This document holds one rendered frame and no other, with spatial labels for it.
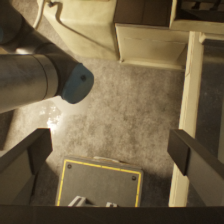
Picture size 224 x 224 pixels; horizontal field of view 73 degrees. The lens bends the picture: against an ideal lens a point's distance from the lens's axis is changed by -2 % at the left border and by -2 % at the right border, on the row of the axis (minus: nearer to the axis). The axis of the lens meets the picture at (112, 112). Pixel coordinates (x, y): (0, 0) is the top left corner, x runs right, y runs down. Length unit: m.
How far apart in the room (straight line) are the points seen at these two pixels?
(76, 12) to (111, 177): 1.36
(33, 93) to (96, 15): 1.21
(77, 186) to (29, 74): 1.29
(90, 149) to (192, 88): 1.15
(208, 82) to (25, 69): 0.95
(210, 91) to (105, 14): 0.93
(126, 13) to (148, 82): 0.74
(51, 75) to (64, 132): 1.56
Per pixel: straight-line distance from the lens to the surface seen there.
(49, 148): 0.17
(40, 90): 0.25
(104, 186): 1.40
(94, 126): 1.69
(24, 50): 0.35
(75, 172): 1.44
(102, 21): 1.36
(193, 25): 0.97
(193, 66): 1.08
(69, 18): 1.46
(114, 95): 1.70
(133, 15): 1.34
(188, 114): 0.99
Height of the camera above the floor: 1.64
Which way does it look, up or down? 79 degrees down
